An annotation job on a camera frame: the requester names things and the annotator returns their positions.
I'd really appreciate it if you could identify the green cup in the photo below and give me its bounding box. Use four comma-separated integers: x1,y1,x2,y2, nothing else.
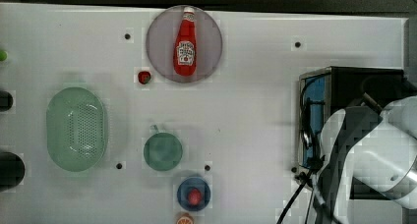
143,125,183,171

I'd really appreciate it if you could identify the orange slice toy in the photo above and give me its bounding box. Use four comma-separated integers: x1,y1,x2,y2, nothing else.
176,213,195,224

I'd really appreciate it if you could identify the black cylinder upper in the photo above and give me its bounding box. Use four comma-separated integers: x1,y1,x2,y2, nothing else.
0,90,14,112

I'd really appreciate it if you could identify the green oval colander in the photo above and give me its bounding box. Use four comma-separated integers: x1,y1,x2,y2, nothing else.
46,87,108,172

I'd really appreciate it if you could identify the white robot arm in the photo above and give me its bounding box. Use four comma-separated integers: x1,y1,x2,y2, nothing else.
313,96,416,224

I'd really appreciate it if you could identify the grey round plate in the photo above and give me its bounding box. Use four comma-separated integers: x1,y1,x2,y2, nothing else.
146,5,222,84

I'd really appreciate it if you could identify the blue bowl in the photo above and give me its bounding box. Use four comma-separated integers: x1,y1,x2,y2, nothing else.
177,177,211,211

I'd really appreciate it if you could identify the green knob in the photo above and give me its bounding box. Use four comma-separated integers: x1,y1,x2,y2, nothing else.
0,50,8,62

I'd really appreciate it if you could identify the black toaster oven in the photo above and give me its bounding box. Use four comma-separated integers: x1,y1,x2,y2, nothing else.
299,67,416,193

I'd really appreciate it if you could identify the red strawberry toy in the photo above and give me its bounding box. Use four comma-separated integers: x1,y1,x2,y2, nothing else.
138,71,151,84

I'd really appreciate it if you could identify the red ketchup bottle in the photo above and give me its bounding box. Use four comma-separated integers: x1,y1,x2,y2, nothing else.
173,7,197,77

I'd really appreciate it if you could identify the black cylinder lower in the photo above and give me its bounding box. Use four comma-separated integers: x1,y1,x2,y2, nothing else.
0,152,26,192

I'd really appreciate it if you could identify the red fruit in bowl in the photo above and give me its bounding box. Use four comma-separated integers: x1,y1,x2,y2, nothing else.
187,189,203,206

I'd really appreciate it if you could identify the black cylinder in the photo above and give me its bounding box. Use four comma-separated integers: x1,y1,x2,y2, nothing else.
0,90,14,112
0,152,26,192

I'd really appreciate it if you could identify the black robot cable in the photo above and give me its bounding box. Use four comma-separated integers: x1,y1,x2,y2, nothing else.
275,76,326,224

